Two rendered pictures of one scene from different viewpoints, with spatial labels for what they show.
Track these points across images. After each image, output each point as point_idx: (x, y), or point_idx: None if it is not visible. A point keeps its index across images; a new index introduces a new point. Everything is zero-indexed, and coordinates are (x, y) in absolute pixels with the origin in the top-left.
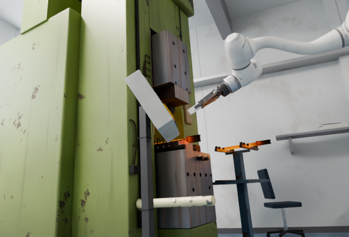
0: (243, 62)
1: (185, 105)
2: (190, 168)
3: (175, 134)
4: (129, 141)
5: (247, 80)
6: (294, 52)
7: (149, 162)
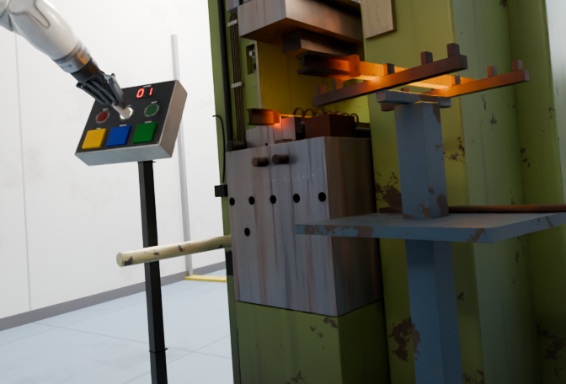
0: (15, 33)
1: None
2: (239, 189)
3: (146, 151)
4: (217, 148)
5: (36, 48)
6: None
7: (141, 195)
